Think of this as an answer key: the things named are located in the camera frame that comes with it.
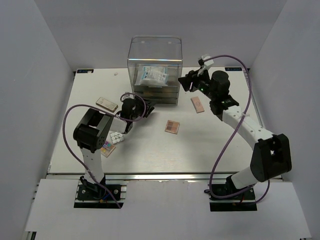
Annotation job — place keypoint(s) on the beige clear makeup compact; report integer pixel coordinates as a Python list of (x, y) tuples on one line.
[(106, 104)]

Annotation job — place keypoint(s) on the clear smoky makeup organizer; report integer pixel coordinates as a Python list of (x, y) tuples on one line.
[(154, 64)]

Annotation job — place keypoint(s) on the brown four-pan eyeshadow palette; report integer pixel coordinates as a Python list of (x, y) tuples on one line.
[(172, 127)]

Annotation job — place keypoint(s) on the colourful eyeshadow palette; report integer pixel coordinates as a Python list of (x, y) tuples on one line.
[(107, 149)]

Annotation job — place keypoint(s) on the pink slim makeup palette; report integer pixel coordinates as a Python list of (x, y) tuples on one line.
[(197, 105)]

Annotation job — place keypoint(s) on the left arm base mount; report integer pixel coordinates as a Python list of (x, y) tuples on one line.
[(88, 199)]

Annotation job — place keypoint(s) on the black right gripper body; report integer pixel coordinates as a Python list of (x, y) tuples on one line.
[(200, 83)]

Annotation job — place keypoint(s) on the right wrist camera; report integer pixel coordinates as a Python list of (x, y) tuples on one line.
[(205, 63)]

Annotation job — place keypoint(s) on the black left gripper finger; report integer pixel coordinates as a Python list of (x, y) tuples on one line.
[(148, 103), (149, 111)]

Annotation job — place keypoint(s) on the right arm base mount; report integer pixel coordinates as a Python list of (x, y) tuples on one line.
[(244, 202)]

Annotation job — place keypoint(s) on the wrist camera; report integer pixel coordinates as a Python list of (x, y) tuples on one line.
[(126, 95), (205, 63)]

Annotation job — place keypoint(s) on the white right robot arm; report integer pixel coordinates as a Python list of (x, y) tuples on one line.
[(271, 154)]

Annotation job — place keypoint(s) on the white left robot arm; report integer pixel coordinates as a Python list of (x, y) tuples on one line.
[(92, 131)]

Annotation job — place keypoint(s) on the grey nine-pan eyeshadow palette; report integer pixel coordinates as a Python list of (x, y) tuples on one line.
[(116, 137)]

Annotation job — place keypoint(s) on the blue label sticker right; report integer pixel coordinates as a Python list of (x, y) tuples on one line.
[(233, 69)]

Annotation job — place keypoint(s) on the white cotton pad pack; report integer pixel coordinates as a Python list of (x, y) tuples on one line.
[(159, 75)]

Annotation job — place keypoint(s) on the blue label sticker left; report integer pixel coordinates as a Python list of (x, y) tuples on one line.
[(85, 71)]

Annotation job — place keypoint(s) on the blue label sticker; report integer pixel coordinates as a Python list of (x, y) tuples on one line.
[(233, 69), (85, 71)]

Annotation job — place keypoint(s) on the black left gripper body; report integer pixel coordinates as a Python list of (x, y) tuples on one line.
[(141, 109)]

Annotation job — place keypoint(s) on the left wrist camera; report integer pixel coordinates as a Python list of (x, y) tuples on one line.
[(126, 95)]

